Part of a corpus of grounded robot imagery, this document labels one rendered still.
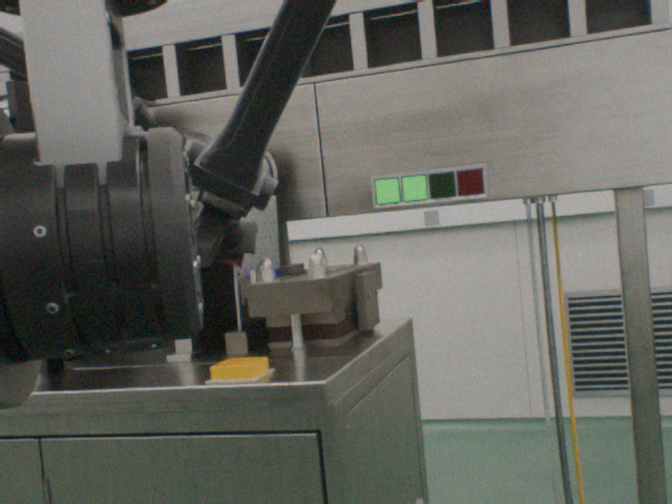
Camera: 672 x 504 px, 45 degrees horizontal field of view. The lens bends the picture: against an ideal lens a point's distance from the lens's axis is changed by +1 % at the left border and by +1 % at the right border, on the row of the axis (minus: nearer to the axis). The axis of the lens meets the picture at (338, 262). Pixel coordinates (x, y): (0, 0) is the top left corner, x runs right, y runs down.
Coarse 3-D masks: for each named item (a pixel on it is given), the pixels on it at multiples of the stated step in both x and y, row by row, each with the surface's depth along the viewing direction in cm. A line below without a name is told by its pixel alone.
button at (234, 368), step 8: (232, 360) 128; (240, 360) 127; (248, 360) 127; (256, 360) 126; (264, 360) 128; (216, 368) 124; (224, 368) 124; (232, 368) 123; (240, 368) 123; (248, 368) 122; (256, 368) 124; (264, 368) 127; (216, 376) 124; (224, 376) 124; (232, 376) 123; (240, 376) 123; (248, 376) 123; (256, 376) 124
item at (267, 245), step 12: (276, 204) 173; (252, 216) 160; (264, 216) 166; (276, 216) 173; (264, 228) 166; (276, 228) 173; (264, 240) 166; (276, 240) 173; (264, 252) 166; (276, 252) 172; (252, 264) 159; (276, 264) 172; (240, 276) 153; (240, 288) 153
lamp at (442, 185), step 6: (438, 174) 171; (444, 174) 170; (450, 174) 170; (432, 180) 171; (438, 180) 171; (444, 180) 171; (450, 180) 170; (432, 186) 171; (438, 186) 171; (444, 186) 171; (450, 186) 170; (432, 192) 171; (438, 192) 171; (444, 192) 171; (450, 192) 170
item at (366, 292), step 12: (360, 276) 157; (372, 276) 164; (360, 288) 158; (372, 288) 163; (360, 300) 158; (372, 300) 162; (360, 312) 158; (372, 312) 162; (360, 324) 158; (372, 324) 161
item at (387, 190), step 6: (384, 180) 174; (390, 180) 174; (396, 180) 173; (378, 186) 175; (384, 186) 174; (390, 186) 174; (396, 186) 174; (378, 192) 175; (384, 192) 174; (390, 192) 174; (396, 192) 174; (378, 198) 175; (384, 198) 175; (390, 198) 174; (396, 198) 174
